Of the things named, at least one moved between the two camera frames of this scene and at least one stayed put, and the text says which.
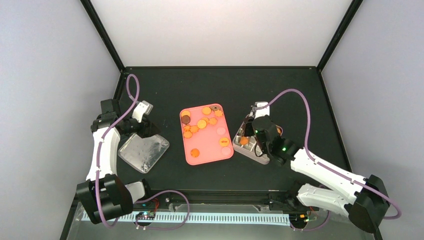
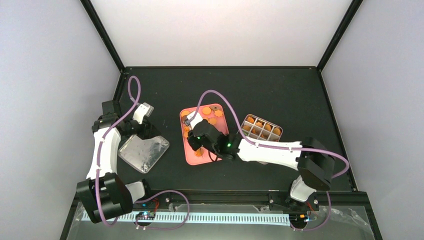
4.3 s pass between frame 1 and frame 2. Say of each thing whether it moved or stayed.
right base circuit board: stayed
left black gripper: stayed
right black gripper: moved
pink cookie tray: stayed
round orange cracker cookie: stayed
